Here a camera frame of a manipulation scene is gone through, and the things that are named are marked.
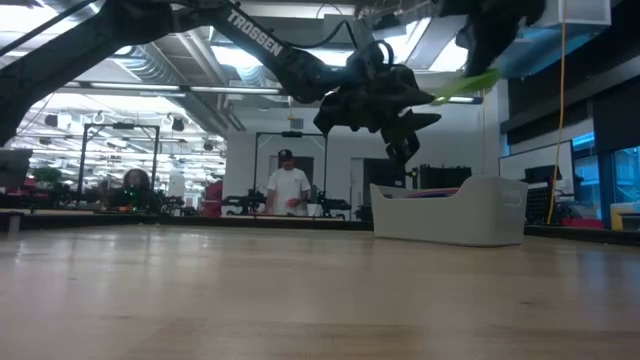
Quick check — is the grey ceiling box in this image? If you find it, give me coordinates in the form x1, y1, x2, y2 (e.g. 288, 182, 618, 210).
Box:
322, 13, 361, 50

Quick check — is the black gantry frame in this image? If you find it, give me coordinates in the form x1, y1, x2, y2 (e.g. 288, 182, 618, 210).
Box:
77, 121, 162, 211
252, 130, 330, 217

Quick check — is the white ceiling box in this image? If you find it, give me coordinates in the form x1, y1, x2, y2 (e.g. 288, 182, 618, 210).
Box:
542, 0, 613, 30

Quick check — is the black tall cabinet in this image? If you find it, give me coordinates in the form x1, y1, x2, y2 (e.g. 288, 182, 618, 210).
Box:
362, 157, 407, 189

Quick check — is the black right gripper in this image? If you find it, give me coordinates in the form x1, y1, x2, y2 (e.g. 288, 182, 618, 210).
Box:
438, 0, 547, 79

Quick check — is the silver ventilation duct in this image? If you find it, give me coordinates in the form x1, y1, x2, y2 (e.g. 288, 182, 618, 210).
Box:
114, 24, 246, 134

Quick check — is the seated person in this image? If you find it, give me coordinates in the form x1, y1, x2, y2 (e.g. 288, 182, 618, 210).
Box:
107, 168, 164, 211

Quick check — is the white whiteboard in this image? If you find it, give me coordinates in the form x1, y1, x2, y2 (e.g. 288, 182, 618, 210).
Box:
498, 139, 576, 182

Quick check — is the red chair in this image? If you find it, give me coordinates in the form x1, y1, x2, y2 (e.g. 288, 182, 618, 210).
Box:
201, 178, 225, 218

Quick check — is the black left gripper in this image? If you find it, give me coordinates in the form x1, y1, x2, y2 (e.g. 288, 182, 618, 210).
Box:
312, 38, 444, 167

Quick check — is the green measuring cup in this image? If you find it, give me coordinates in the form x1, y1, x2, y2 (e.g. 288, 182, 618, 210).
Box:
430, 67, 502, 106

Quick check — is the long ceiling light strip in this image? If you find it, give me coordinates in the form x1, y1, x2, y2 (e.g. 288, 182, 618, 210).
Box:
62, 79, 284, 96

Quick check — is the grey plastic basket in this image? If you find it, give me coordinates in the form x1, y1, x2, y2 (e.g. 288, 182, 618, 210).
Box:
368, 174, 530, 249

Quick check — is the purple measuring cup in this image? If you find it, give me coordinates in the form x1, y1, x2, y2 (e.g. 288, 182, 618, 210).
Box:
403, 191, 459, 200

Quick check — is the green potted plant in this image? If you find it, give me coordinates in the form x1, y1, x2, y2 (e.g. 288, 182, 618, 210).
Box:
30, 166, 66, 201

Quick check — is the standing person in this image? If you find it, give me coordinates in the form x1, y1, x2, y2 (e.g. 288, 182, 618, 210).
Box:
264, 148, 312, 217

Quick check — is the black screen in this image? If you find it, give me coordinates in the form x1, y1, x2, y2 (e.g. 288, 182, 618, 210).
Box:
0, 148, 34, 190

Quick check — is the yellow hanging cable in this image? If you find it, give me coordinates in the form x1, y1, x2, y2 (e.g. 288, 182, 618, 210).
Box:
545, 0, 569, 226

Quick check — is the black equipment box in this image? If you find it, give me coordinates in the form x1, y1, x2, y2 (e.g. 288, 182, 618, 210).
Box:
417, 163, 475, 190

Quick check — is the black aluminium table frame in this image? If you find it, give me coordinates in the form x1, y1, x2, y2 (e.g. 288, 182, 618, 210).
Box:
0, 209, 640, 246

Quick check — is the yellow bin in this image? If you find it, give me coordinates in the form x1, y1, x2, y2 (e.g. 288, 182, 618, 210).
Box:
609, 201, 640, 232

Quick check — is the red bin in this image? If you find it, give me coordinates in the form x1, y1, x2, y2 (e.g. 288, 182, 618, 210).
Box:
559, 216, 606, 230

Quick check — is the black computer monitor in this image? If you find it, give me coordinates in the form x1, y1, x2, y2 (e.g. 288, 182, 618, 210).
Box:
523, 163, 564, 185

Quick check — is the black perforated panel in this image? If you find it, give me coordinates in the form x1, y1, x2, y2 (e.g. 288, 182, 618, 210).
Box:
527, 187, 551, 224

